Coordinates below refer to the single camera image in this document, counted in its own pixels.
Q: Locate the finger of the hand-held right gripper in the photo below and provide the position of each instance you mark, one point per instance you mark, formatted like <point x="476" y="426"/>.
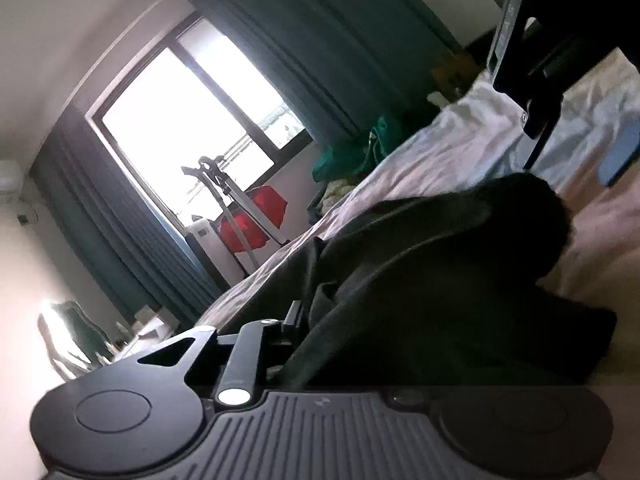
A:
<point x="542" y="110"/>

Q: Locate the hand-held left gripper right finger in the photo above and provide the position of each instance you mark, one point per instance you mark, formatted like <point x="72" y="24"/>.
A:
<point x="406" y="399"/>

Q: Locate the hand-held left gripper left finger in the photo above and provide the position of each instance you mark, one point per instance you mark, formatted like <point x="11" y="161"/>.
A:
<point x="242" y="360"/>

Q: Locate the dark green garment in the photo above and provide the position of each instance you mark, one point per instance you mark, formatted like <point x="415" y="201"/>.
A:
<point x="425" y="270"/>

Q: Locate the black armchair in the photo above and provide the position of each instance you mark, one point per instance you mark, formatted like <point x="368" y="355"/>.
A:
<point x="482" y="42"/>

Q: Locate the brown paper bag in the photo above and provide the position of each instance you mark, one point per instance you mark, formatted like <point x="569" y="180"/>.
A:
<point x="450" y="72"/>

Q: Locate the bed with pale duvet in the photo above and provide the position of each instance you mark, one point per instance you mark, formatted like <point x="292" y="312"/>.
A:
<point x="450" y="150"/>

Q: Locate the white dressing table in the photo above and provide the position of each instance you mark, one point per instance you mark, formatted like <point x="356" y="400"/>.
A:
<point x="145" y="334"/>

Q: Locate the white standing appliance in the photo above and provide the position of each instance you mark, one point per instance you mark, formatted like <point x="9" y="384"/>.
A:
<point x="210" y="245"/>

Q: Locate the silver tripod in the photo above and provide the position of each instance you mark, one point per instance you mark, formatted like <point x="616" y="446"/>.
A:
<point x="235" y="210"/>

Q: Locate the red cloth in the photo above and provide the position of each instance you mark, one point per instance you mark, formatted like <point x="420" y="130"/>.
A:
<point x="267" y="200"/>

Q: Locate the wavy-edged mirror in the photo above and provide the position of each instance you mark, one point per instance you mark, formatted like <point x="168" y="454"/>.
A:
<point x="75" y="330"/>

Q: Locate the pale yellow cloth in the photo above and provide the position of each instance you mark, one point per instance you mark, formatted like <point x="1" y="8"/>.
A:
<point x="335" y="192"/>

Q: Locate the green cloth pile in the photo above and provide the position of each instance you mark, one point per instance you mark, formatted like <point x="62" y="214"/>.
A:
<point x="345" y="155"/>

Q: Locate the teal curtain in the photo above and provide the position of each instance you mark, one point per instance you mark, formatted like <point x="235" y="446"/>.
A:
<point x="100" y="210"/>
<point x="310" y="50"/>

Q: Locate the dark-framed window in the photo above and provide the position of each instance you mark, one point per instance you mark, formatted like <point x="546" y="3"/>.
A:
<point x="165" y="125"/>

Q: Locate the white air conditioner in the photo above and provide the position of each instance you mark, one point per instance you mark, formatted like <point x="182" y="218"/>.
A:
<point x="10" y="180"/>

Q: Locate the black wall socket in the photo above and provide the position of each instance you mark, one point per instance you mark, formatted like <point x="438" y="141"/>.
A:
<point x="23" y="219"/>

